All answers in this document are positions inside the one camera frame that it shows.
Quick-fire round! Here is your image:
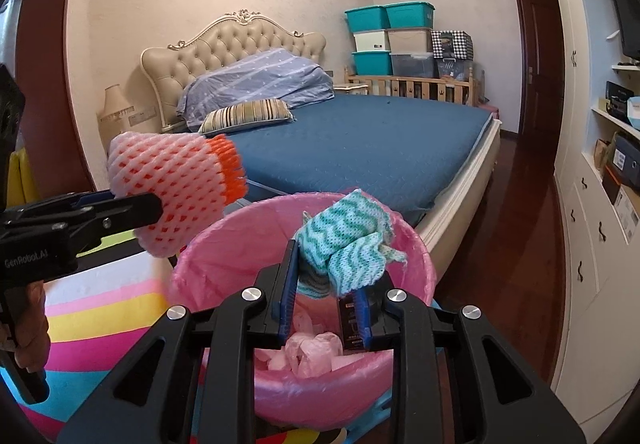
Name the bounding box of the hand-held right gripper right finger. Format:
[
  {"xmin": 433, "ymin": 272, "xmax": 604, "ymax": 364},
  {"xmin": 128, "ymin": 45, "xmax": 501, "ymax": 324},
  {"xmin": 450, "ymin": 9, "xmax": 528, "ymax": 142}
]
[{"xmin": 350, "ymin": 269, "xmax": 586, "ymax": 444}]

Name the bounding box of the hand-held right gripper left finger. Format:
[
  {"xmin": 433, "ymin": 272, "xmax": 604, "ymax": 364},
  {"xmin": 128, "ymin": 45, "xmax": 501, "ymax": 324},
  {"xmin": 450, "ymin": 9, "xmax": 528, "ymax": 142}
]
[{"xmin": 56, "ymin": 239, "xmax": 301, "ymax": 444}]

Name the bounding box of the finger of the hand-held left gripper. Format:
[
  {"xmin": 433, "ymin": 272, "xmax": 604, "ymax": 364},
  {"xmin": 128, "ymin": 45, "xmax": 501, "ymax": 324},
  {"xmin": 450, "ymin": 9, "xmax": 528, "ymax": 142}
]
[
  {"xmin": 49, "ymin": 193, "xmax": 164, "ymax": 255},
  {"xmin": 0, "ymin": 190, "xmax": 116, "ymax": 225}
]

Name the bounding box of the orange pink foam fruit net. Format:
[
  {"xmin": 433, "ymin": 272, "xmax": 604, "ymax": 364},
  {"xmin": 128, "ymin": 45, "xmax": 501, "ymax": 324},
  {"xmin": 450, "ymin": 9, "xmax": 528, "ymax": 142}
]
[{"xmin": 106, "ymin": 133, "xmax": 249, "ymax": 259}]

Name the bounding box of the pink-lined waste bin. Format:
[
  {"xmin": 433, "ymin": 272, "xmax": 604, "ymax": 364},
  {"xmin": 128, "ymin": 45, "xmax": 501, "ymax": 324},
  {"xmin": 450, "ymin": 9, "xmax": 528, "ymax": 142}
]
[{"xmin": 167, "ymin": 191, "xmax": 438, "ymax": 435}]

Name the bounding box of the green wavy striped cloth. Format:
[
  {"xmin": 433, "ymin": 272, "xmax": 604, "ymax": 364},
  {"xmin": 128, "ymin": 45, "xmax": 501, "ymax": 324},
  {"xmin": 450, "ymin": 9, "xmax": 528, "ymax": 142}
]
[{"xmin": 295, "ymin": 189, "xmax": 408, "ymax": 297}]

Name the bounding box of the person's left hand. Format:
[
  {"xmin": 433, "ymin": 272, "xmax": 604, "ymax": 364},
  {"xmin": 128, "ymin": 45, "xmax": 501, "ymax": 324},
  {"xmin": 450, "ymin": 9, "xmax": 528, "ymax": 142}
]
[{"xmin": 0, "ymin": 283, "xmax": 52, "ymax": 373}]

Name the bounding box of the beige table lamp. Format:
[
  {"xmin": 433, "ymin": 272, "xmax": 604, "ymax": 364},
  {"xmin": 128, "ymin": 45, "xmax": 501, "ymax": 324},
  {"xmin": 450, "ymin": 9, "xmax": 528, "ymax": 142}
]
[{"xmin": 97, "ymin": 84, "xmax": 133, "ymax": 152}]

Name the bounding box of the colourful striped tablecloth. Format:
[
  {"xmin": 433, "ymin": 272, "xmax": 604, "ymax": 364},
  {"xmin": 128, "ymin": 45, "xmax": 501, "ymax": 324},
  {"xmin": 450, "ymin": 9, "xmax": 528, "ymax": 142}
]
[{"xmin": 0, "ymin": 231, "xmax": 396, "ymax": 444}]

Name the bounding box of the striped pillow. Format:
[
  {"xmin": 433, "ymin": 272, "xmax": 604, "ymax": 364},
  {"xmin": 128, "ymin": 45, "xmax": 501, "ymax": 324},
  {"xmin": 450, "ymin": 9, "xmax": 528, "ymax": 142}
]
[{"xmin": 198, "ymin": 98, "xmax": 296, "ymax": 135}]

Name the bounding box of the blue bed mattress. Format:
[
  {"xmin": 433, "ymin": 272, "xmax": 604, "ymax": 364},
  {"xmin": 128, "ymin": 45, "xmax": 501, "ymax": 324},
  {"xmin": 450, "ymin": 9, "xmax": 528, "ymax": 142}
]
[{"xmin": 220, "ymin": 94, "xmax": 502, "ymax": 269}]

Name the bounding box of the brown wooden panel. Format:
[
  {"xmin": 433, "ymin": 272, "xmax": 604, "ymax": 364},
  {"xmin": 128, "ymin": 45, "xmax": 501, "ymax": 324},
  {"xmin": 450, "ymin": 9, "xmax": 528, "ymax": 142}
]
[{"xmin": 0, "ymin": 0, "xmax": 103, "ymax": 197}]

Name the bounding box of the lilac duvet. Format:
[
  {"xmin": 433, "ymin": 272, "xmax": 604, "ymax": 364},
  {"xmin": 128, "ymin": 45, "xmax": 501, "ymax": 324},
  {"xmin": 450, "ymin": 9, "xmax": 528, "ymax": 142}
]
[{"xmin": 176, "ymin": 48, "xmax": 335, "ymax": 131}]

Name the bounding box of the beige tufted headboard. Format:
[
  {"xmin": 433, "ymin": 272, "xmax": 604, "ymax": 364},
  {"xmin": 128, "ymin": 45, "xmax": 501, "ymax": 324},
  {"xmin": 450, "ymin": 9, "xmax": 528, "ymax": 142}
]
[{"xmin": 140, "ymin": 8, "xmax": 327, "ymax": 135}]

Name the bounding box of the white nightstand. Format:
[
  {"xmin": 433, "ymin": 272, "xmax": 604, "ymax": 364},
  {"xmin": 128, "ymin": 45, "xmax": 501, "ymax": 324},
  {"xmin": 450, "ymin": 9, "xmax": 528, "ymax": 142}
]
[{"xmin": 332, "ymin": 82, "xmax": 371, "ymax": 97}]

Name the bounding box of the white built-in cabinet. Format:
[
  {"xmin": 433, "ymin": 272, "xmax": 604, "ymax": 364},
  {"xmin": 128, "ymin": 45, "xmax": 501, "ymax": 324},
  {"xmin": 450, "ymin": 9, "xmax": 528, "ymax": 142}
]
[{"xmin": 545, "ymin": 0, "xmax": 640, "ymax": 425}]

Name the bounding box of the teal storage box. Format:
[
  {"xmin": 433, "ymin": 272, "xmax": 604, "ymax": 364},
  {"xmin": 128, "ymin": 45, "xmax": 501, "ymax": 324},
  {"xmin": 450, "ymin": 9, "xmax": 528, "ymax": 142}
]
[
  {"xmin": 345, "ymin": 6, "xmax": 391, "ymax": 33},
  {"xmin": 352, "ymin": 50, "xmax": 393, "ymax": 76},
  {"xmin": 384, "ymin": 1, "xmax": 436, "ymax": 29}
]

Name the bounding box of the clear storage box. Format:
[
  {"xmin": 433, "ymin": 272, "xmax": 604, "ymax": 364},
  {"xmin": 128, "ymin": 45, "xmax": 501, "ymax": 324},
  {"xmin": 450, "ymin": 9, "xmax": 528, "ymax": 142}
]
[{"xmin": 390, "ymin": 52, "xmax": 435, "ymax": 78}]

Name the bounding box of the white storage box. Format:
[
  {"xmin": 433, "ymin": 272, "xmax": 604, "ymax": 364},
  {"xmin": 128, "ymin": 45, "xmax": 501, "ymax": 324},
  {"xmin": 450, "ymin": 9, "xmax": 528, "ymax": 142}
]
[{"xmin": 353, "ymin": 30, "xmax": 391, "ymax": 53}]

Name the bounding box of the beige storage box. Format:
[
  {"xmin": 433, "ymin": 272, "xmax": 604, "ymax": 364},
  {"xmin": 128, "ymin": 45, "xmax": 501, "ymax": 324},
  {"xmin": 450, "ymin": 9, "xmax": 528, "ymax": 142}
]
[{"xmin": 387, "ymin": 27, "xmax": 433, "ymax": 55}]

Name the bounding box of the checkered storage bag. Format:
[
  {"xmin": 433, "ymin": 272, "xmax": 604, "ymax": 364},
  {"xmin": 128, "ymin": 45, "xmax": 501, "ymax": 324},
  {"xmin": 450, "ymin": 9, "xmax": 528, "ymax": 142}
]
[{"xmin": 431, "ymin": 30, "xmax": 473, "ymax": 60}]

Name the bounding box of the brown wooden door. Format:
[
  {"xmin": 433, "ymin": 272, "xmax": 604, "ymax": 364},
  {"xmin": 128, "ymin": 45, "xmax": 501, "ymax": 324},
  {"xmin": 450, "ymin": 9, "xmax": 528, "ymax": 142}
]
[{"xmin": 515, "ymin": 0, "xmax": 563, "ymax": 139}]

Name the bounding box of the black carton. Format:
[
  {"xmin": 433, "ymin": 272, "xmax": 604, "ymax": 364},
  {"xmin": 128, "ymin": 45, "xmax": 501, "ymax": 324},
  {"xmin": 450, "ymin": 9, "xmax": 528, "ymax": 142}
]
[{"xmin": 605, "ymin": 81, "xmax": 633, "ymax": 117}]

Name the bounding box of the wooden crib rail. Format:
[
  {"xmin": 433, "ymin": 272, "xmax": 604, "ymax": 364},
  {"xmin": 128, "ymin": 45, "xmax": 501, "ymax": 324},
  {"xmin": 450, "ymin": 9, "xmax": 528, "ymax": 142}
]
[{"xmin": 344, "ymin": 65, "xmax": 482, "ymax": 107}]

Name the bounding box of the black wall television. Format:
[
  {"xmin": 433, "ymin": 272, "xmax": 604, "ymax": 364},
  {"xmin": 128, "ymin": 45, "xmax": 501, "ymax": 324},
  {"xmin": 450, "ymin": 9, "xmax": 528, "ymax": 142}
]
[{"xmin": 606, "ymin": 0, "xmax": 640, "ymax": 60}]

